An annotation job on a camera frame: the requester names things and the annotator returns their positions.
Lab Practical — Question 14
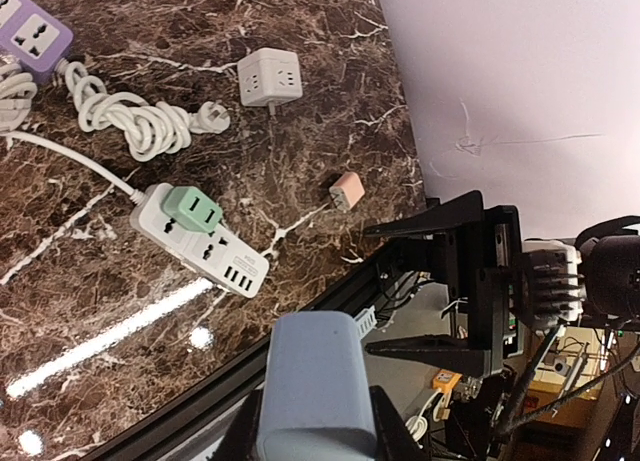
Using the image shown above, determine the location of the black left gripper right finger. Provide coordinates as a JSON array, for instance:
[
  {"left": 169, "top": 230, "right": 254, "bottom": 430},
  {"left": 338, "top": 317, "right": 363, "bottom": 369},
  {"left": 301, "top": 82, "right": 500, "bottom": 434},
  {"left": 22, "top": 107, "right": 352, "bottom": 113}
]
[{"left": 369, "top": 386, "right": 425, "bottom": 461}]

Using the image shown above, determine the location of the white cube socket adapter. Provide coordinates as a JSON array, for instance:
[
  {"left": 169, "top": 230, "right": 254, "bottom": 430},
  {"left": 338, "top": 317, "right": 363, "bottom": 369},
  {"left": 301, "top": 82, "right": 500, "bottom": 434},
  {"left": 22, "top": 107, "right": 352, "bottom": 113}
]
[{"left": 237, "top": 47, "right": 303, "bottom": 114}]

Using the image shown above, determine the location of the orange power strip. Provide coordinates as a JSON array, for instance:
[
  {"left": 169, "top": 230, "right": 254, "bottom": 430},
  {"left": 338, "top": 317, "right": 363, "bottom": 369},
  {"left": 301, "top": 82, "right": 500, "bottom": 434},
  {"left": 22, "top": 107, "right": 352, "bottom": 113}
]
[{"left": 432, "top": 369, "right": 462, "bottom": 422}]

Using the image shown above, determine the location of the black front table rail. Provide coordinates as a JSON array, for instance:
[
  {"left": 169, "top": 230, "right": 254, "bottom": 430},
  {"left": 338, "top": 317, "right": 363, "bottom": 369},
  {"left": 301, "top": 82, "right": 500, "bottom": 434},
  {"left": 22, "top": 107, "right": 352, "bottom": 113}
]
[{"left": 86, "top": 239, "right": 432, "bottom": 460}]

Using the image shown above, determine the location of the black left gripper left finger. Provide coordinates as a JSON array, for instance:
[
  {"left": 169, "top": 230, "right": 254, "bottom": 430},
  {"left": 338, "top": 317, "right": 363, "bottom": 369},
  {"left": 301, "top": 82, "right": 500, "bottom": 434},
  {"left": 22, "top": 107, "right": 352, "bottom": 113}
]
[{"left": 207, "top": 390, "right": 263, "bottom": 461}]

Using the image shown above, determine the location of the white power strip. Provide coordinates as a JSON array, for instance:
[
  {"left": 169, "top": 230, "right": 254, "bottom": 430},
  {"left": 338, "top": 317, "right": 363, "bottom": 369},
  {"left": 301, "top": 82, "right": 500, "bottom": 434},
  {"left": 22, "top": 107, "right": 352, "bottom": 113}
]
[{"left": 130, "top": 183, "right": 269, "bottom": 298}]

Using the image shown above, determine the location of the blue plug adapter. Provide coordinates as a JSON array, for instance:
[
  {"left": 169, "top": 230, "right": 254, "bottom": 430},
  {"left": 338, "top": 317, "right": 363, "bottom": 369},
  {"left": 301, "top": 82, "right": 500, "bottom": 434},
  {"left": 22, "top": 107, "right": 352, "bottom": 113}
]
[{"left": 256, "top": 311, "right": 377, "bottom": 460}]

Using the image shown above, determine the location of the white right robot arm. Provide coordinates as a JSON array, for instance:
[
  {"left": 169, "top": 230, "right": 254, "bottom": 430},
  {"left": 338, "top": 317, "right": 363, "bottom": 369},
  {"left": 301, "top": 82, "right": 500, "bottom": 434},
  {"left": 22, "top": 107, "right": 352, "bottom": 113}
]
[{"left": 364, "top": 190, "right": 639, "bottom": 378}]

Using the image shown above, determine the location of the pink plug adapter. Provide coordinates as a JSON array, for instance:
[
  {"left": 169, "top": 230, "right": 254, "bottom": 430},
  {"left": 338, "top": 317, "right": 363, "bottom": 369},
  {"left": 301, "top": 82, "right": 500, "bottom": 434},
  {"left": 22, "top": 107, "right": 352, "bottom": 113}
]
[{"left": 329, "top": 172, "right": 365, "bottom": 212}]

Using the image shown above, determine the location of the white cord with plug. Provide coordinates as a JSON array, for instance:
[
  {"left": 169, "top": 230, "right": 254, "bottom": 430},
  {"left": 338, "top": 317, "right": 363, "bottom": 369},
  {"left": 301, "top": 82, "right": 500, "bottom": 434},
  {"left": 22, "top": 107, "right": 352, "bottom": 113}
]
[{"left": 63, "top": 60, "right": 231, "bottom": 163}]

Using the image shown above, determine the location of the green plug adapter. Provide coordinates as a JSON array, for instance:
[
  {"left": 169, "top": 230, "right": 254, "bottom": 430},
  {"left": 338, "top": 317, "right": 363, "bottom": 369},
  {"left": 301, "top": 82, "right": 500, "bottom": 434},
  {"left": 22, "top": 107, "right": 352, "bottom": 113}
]
[{"left": 161, "top": 186, "right": 223, "bottom": 234}]

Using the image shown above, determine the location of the purple power strip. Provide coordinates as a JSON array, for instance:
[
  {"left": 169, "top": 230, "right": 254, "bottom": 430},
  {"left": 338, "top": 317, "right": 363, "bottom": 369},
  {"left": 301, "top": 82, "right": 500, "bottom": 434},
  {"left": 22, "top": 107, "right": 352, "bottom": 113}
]
[{"left": 1, "top": 0, "right": 74, "bottom": 85}]

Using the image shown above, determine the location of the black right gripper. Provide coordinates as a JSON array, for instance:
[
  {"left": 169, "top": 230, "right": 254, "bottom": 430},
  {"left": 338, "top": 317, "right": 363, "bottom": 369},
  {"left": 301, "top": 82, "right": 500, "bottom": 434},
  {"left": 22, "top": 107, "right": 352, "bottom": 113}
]
[{"left": 363, "top": 190, "right": 524, "bottom": 376}]

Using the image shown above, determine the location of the white slotted cable duct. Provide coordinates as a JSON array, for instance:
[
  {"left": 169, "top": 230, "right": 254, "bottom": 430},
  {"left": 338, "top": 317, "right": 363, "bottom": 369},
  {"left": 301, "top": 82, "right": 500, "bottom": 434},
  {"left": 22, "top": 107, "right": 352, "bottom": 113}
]
[{"left": 354, "top": 306, "right": 378, "bottom": 339}]

